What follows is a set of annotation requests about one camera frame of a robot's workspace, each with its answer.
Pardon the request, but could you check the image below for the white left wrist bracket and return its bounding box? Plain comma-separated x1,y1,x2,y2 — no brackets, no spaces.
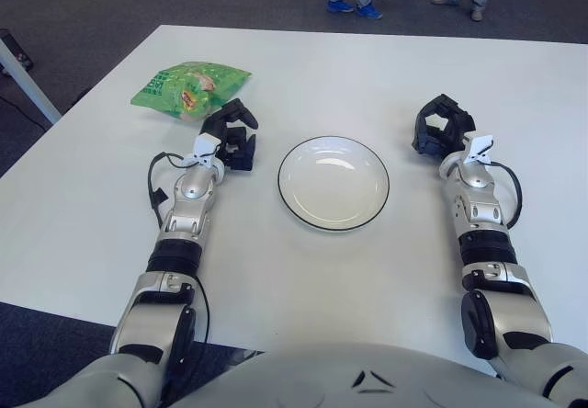
181,134,220,168

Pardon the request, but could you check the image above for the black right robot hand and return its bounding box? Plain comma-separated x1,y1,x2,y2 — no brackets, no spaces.
410,94,478,156

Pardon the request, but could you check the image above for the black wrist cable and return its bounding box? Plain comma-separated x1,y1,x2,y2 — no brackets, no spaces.
146,152,203,230
489,159,524,230

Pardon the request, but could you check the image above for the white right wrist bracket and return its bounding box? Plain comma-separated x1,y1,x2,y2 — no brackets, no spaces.
461,135,496,165

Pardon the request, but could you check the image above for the grey robot torso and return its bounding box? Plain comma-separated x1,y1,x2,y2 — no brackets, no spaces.
160,341,552,408

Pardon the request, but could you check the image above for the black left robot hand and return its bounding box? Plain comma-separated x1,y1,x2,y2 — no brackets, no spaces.
198,97,259,173

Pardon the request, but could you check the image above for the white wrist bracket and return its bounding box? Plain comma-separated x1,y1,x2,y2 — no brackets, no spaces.
181,134,220,168
461,135,496,165

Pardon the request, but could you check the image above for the white plate black rim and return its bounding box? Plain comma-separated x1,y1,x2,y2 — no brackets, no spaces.
277,135,390,233

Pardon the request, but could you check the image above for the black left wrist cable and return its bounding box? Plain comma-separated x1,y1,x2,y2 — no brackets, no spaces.
146,152,203,230

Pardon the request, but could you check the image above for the black floor object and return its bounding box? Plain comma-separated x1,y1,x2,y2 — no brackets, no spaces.
0,28,34,76

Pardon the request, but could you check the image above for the white desk leg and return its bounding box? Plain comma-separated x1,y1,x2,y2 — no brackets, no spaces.
0,38,62,125

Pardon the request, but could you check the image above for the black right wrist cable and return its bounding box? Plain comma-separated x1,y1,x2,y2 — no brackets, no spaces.
489,159,524,230

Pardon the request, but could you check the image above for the green snack bag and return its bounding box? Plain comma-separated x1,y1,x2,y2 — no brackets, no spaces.
130,61,253,124

